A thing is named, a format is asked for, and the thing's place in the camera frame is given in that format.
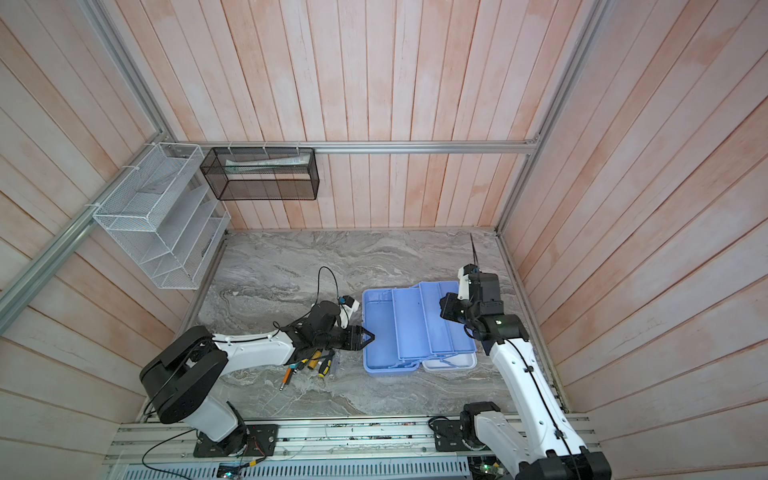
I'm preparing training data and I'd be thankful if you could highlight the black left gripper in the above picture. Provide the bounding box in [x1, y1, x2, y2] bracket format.
[315, 324, 376, 351]

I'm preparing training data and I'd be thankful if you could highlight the white and blue tool box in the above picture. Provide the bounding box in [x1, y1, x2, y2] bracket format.
[362, 281, 477, 377]

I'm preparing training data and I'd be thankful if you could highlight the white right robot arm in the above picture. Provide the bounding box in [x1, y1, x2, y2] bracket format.
[440, 264, 612, 479]

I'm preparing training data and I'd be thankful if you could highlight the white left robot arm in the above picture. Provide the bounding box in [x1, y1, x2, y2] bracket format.
[139, 301, 376, 452]

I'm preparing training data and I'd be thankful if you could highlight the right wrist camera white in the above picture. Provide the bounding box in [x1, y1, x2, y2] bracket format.
[458, 263, 479, 300]

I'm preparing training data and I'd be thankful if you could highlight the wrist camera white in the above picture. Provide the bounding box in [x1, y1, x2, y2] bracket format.
[338, 295, 360, 329]
[458, 263, 479, 300]

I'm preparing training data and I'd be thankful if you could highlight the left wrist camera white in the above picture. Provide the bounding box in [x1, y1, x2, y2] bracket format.
[338, 295, 360, 329]

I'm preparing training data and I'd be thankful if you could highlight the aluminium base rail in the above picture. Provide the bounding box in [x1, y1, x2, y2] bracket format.
[103, 413, 602, 464]

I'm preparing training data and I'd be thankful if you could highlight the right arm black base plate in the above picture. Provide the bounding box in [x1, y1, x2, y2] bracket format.
[427, 416, 484, 452]

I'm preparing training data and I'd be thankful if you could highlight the white ventilated cable duct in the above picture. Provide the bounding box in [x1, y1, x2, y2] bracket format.
[105, 456, 472, 479]

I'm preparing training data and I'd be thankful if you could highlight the aluminium frame horizontal bar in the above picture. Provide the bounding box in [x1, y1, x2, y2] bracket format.
[196, 140, 538, 154]

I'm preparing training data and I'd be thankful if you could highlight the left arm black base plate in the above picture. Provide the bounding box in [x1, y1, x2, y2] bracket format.
[193, 424, 279, 458]

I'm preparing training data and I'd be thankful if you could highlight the black wire mesh basket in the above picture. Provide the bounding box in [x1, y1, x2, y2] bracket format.
[201, 146, 320, 201]

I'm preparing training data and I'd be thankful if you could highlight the white wire mesh shelf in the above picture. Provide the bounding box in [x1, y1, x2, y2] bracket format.
[94, 143, 230, 290]

